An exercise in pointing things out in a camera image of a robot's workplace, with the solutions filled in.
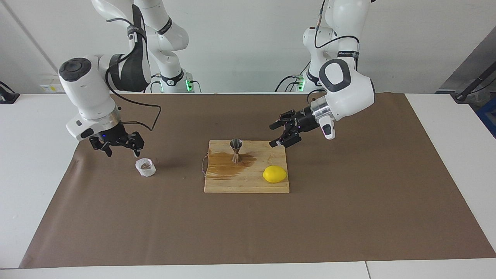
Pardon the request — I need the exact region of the crinkled clear plastic cup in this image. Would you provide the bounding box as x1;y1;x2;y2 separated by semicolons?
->
135;158;157;177

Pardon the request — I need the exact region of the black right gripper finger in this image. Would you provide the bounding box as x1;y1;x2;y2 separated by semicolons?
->
125;132;145;158
89;138;114;157

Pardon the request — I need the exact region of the white wall power strip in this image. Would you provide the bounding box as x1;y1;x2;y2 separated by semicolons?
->
40;76;64;93

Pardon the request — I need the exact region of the steel double jigger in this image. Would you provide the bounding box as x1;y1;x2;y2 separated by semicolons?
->
230;139;243;163

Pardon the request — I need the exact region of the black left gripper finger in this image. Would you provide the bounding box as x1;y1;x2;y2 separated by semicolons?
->
270;110;298;131
270;130;302;149

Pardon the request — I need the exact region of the black stand pole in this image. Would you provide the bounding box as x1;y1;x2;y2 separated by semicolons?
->
451;61;496;102

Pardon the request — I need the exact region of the blue crate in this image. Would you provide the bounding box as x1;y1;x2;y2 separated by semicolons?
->
476;97;496;138

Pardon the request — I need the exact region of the wooden cutting board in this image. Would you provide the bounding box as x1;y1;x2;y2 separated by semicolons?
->
201;140;290;193

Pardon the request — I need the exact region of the black clamp base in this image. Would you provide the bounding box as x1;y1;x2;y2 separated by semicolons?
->
0;81;20;104

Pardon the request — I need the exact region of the yellow lemon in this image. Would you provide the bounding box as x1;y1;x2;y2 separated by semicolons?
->
262;165;288;183

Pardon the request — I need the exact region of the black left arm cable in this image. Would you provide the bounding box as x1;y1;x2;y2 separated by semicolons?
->
315;0;361;50

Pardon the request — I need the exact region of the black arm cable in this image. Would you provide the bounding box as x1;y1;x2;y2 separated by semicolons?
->
105;17;162;131
315;0;361;50

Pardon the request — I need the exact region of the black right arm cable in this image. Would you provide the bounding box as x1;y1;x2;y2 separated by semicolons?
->
105;17;162;131

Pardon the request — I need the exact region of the brown paper table mat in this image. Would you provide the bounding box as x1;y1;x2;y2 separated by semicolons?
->
19;92;496;269

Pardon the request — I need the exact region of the black base cable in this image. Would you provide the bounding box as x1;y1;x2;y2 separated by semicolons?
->
274;75;302;93

